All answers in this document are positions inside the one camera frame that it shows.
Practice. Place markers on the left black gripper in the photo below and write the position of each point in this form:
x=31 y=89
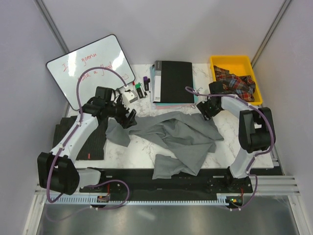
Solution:
x=126 y=123

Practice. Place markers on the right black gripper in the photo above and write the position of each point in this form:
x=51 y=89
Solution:
x=202 y=108

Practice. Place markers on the grey long sleeve shirt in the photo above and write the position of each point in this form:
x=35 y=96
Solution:
x=189 y=136

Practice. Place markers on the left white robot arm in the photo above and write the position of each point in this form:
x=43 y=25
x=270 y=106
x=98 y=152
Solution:
x=56 y=168

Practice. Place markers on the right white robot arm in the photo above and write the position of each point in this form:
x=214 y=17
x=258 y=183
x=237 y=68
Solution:
x=256 y=132

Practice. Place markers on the plaid shirt in bin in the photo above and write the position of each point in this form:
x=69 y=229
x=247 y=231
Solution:
x=243 y=86

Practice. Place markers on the green black marker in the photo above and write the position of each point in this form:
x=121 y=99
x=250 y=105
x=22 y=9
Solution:
x=139 y=91

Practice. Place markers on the purple black marker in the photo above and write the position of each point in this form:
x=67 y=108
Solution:
x=146 y=82

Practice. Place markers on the folded black striped shirt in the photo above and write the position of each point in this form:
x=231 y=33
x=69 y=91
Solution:
x=90 y=146

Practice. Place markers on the yellow plastic bin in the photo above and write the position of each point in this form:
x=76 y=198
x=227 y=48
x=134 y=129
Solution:
x=239 y=65

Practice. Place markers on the black folder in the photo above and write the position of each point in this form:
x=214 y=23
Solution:
x=170 y=80

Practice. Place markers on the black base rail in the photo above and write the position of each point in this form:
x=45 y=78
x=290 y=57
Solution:
x=138 y=185

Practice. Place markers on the white whiteboard black frame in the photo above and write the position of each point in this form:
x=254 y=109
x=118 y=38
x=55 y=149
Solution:
x=101 y=63

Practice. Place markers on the white slotted cable duct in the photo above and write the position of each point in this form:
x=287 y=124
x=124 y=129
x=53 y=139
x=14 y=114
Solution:
x=99 y=200

